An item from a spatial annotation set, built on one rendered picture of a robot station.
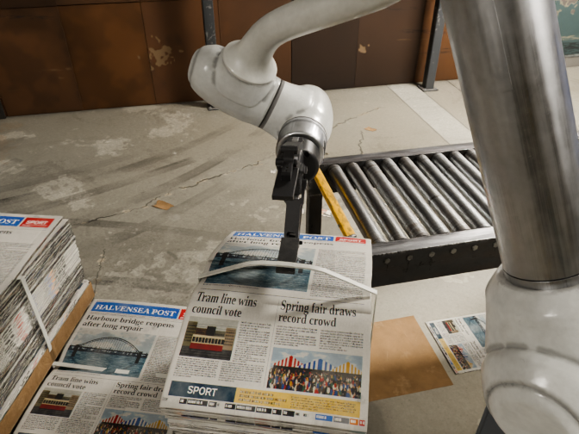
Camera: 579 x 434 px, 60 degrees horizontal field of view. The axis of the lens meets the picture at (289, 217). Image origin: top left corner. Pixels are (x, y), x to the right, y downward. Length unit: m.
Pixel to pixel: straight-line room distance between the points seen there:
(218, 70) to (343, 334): 0.50
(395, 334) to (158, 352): 1.35
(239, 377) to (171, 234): 2.12
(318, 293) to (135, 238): 2.10
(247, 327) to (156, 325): 0.42
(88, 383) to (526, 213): 0.85
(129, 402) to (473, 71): 0.82
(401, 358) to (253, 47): 1.57
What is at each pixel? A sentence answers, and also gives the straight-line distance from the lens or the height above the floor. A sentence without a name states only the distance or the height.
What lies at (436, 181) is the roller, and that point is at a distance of 1.75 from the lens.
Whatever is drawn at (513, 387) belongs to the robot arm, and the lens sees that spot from 0.62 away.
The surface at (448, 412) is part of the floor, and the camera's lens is 2.08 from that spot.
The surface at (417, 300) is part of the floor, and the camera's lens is 2.43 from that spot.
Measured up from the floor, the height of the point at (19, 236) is 1.07.
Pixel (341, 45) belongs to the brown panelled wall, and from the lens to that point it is 4.52.
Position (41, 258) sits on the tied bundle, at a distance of 1.06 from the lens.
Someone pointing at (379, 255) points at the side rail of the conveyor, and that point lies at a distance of 1.37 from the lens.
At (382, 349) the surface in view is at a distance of 2.20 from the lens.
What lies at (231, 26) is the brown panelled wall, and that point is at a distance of 4.27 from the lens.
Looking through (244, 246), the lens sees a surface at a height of 1.08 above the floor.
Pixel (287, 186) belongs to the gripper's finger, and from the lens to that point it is 0.71.
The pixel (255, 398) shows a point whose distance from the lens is 0.73.
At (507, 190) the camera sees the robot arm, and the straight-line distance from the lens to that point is 0.57.
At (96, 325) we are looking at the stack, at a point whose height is 0.83.
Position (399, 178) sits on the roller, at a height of 0.80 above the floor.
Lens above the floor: 1.66
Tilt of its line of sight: 35 degrees down
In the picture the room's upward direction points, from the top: straight up
